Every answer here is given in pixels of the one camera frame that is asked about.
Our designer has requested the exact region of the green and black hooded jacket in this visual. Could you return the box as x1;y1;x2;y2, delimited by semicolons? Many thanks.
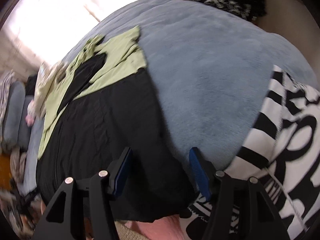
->
36;26;194;222

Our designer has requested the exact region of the beige crumpled clothing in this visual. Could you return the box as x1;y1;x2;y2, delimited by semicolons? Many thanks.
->
10;147;27;184

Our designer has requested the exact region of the black clothing by curtain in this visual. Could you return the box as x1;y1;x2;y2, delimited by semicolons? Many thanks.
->
25;74;37;96

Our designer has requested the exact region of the black white patterned cloth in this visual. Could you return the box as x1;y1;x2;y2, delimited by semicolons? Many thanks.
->
179;66;319;239

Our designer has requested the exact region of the blue rolled blanket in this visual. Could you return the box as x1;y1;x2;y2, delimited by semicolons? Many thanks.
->
1;81;33;153

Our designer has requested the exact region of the pink white kitty plush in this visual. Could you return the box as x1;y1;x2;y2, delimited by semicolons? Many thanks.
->
25;100;35;127

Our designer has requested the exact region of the folded white puffer jacket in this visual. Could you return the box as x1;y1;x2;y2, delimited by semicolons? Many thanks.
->
33;61;68;118

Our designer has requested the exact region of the blue plush bed cover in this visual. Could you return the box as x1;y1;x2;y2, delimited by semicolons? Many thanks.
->
18;0;318;198

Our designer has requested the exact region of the floral folded quilt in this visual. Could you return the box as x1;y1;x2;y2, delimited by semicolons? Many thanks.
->
0;70;16;127

